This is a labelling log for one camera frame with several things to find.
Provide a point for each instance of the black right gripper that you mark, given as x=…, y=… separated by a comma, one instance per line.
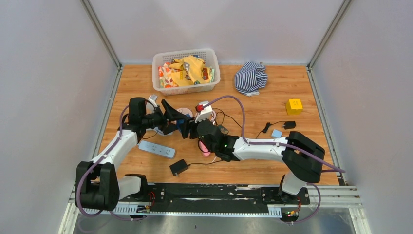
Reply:
x=190, y=125

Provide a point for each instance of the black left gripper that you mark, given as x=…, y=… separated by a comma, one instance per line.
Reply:
x=171, y=115

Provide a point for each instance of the pink triangular power strip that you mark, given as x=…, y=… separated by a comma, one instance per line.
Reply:
x=205, y=152

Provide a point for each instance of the dark green adapter plug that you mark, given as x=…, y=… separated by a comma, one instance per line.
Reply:
x=223, y=129

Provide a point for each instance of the light blue charger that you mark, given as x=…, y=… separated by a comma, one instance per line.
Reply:
x=276, y=134

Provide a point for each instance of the yellow cube socket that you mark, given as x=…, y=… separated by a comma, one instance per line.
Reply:
x=294, y=107

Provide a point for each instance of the blue cube socket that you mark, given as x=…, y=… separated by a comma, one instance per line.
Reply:
x=181, y=124

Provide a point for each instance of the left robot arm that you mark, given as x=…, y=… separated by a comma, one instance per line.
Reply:
x=97, y=187

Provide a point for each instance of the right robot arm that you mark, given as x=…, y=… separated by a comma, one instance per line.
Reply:
x=301, y=155

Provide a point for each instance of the small black plug adapter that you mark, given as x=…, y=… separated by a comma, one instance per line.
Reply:
x=289, y=125

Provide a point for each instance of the round pink power strip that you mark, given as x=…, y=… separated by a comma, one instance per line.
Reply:
x=185, y=111

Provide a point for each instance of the white power strip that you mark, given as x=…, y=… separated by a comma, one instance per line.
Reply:
x=157, y=149

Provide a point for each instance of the black power adapter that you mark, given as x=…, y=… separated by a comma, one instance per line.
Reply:
x=178, y=167

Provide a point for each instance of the white plastic basket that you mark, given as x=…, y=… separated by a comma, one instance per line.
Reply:
x=208, y=55

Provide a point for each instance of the yellow patterned clothes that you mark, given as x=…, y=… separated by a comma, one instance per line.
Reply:
x=187, y=71

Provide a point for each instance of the blue white striped cloth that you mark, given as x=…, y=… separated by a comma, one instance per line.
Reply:
x=250, y=79

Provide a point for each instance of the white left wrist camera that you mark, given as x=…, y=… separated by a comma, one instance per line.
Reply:
x=152, y=101

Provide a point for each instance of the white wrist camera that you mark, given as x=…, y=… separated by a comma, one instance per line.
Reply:
x=204, y=111
x=152, y=101

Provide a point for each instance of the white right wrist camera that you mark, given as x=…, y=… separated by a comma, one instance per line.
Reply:
x=204, y=111

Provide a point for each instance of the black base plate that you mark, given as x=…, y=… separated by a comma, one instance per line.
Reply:
x=215, y=198

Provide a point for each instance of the aluminium frame rail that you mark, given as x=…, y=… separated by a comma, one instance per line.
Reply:
x=101, y=32

